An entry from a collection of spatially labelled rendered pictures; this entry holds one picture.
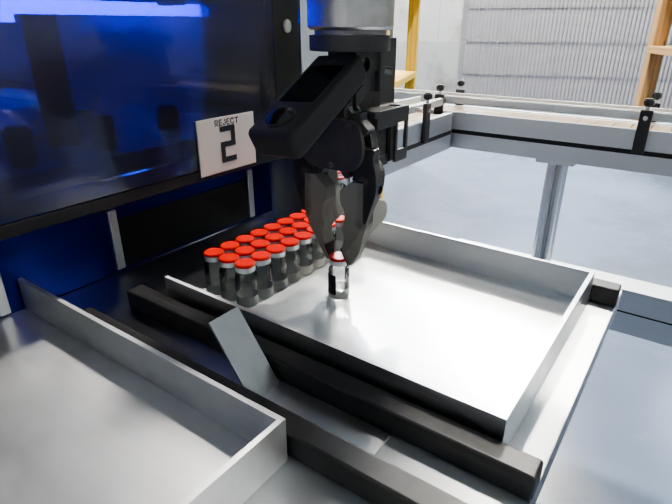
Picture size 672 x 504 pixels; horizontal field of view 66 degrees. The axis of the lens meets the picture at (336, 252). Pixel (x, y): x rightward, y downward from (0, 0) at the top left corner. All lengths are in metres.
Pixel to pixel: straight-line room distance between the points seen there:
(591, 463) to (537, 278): 1.19
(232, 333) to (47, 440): 0.14
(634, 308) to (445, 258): 0.89
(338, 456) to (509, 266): 0.33
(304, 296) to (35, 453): 0.27
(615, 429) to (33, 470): 1.69
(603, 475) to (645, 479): 0.11
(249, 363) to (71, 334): 0.19
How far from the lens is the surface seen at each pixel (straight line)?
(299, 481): 0.35
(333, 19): 0.45
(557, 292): 0.59
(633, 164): 1.33
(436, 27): 8.58
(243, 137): 0.62
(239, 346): 0.41
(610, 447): 1.81
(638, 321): 1.47
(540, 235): 1.45
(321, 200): 0.50
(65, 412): 0.44
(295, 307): 0.52
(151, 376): 0.44
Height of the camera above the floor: 1.14
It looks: 24 degrees down
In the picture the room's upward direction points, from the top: straight up
